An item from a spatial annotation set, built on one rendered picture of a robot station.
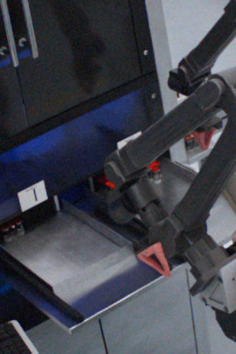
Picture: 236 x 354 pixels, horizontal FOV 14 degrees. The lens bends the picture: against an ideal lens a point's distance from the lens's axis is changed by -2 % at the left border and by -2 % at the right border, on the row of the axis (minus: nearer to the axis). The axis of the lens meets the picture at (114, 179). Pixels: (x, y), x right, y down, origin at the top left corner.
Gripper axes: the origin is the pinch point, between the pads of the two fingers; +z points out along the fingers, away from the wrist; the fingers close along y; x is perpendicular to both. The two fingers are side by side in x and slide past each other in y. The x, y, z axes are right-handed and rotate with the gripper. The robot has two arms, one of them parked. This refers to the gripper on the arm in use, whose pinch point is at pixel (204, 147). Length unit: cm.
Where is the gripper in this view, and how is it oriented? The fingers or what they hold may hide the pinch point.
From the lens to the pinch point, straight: 261.1
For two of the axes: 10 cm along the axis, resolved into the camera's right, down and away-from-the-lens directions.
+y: -5.9, -3.5, 7.3
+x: -8.0, 4.0, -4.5
